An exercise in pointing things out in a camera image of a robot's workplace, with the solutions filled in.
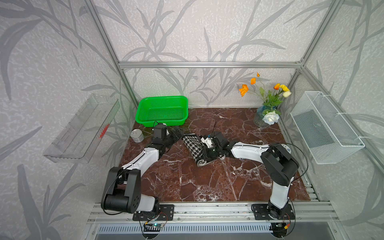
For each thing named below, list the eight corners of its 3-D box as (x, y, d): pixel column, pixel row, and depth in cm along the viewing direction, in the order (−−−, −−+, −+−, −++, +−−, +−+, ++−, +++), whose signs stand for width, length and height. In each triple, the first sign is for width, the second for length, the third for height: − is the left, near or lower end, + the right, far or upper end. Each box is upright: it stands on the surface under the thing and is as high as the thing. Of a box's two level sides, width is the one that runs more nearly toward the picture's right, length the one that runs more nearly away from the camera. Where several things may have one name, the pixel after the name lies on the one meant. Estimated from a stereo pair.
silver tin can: (132, 142, 102) (128, 138, 97) (135, 133, 107) (132, 128, 102) (143, 142, 102) (140, 138, 98) (145, 133, 107) (143, 128, 102)
